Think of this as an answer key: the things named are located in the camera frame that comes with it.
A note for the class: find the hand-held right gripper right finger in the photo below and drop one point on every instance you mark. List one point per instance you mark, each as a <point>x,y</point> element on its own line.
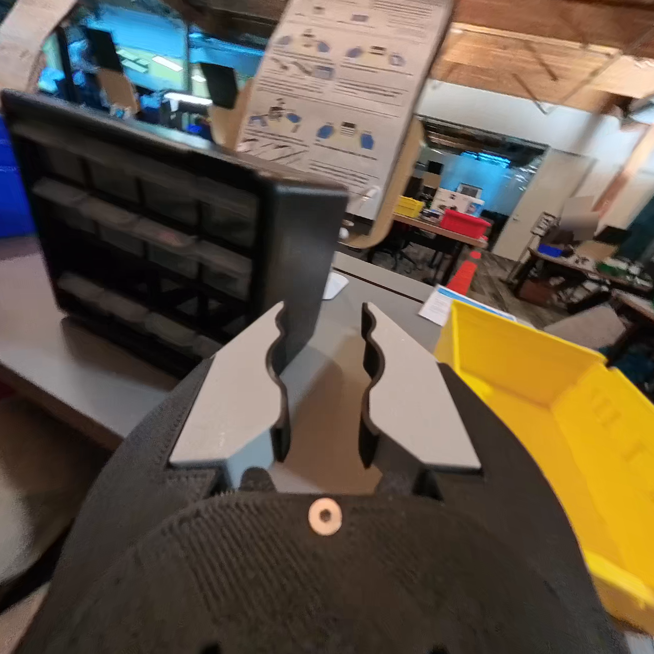
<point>419,408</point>

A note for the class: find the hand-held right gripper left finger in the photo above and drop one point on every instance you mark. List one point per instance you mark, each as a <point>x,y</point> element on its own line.
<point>230,408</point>

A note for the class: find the black drawer cabinet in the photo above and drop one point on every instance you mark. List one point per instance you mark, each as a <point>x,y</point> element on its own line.
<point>306,245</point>

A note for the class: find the blue plastic bin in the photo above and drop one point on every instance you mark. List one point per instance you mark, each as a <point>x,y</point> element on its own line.
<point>10,194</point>

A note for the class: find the white leaflet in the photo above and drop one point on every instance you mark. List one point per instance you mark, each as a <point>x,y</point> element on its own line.
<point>437,306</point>

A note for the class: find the yellow plastic bin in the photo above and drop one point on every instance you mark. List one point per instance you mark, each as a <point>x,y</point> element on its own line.
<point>536,368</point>

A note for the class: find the small white object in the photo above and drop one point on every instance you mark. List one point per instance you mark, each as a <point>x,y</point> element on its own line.
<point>334,286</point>

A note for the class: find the wooden table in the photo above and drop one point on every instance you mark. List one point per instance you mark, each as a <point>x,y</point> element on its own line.
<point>424,226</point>

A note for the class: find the red plastic bin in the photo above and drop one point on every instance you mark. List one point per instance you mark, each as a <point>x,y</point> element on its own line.
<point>462,222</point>

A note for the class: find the small yellow bin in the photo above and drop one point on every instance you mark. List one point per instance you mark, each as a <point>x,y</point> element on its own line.
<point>408,205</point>

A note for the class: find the cluttered dark table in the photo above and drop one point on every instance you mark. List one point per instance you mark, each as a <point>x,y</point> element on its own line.
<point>572,263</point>

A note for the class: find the set of cabinet drawers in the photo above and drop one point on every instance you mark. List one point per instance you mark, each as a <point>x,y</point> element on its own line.
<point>168,204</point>

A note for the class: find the instruction poster board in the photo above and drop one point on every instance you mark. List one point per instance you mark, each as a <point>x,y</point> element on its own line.
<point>337,92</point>

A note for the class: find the brown cardboard sheet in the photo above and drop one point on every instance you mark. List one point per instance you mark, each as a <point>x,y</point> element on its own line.
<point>30,36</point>

